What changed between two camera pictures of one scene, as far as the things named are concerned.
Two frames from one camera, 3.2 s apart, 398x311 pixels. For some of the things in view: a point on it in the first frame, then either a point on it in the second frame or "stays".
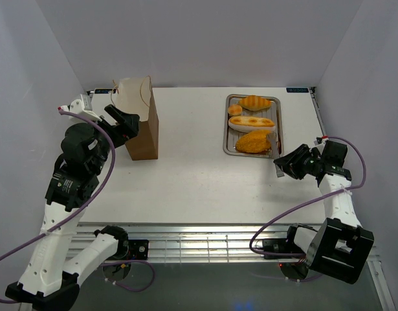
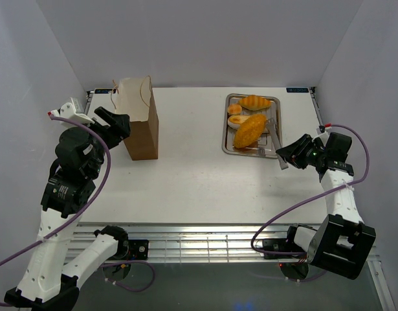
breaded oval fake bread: x=255 y=141 -> x=250 y=130
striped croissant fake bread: x=254 y=102 stays
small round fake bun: x=235 y=109 stays
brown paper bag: x=134 y=96 stays
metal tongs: x=276 y=153 -> x=273 y=128
